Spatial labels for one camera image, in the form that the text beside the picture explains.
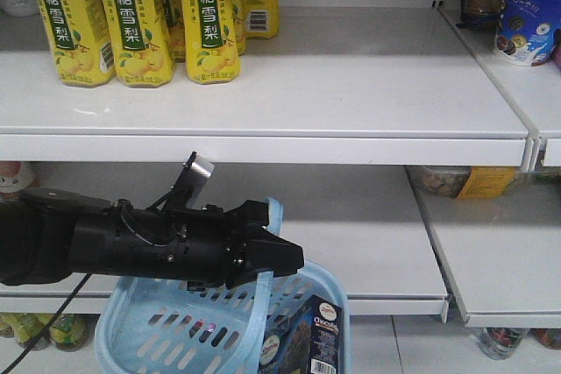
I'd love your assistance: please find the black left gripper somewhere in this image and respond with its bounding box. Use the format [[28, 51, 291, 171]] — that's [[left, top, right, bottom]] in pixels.
[[69, 200, 304, 289]]

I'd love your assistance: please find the blue chocolate cookie box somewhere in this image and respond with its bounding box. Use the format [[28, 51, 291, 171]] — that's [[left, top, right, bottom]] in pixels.
[[258, 295, 344, 374]]

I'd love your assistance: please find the light blue plastic basket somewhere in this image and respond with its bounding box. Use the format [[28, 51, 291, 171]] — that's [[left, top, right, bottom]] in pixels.
[[94, 261, 352, 373]]

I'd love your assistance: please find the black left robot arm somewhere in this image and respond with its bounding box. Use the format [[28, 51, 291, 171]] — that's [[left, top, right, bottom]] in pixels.
[[1, 188, 304, 289]]

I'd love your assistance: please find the white store shelving unit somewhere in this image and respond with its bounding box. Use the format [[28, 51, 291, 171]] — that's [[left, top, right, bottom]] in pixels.
[[1, 0, 560, 373]]

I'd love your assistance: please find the yellow pear drink bottle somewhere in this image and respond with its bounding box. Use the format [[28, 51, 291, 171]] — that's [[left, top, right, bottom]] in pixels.
[[102, 0, 175, 88], [37, 0, 115, 88], [181, 0, 240, 85]]

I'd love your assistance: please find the blue cookie cup package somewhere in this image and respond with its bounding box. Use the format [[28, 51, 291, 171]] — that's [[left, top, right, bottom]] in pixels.
[[494, 0, 560, 67]]

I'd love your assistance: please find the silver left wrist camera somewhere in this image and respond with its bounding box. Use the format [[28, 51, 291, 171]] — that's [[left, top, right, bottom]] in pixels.
[[164, 152, 214, 210]]

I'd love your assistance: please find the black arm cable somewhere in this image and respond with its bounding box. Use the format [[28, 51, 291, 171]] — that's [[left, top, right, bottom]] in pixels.
[[0, 272, 93, 374]]

